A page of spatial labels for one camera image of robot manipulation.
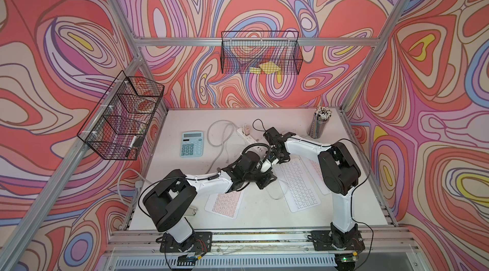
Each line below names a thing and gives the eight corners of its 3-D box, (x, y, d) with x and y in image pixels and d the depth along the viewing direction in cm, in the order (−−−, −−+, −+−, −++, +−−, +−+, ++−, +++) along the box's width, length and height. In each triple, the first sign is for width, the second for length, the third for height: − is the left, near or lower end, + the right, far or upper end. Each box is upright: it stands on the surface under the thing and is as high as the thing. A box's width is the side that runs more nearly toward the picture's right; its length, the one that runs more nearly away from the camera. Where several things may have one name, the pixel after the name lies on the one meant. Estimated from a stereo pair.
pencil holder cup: (307, 135, 107) (316, 115, 94) (309, 126, 112) (318, 105, 98) (320, 139, 105) (330, 119, 92) (322, 130, 110) (332, 109, 96)
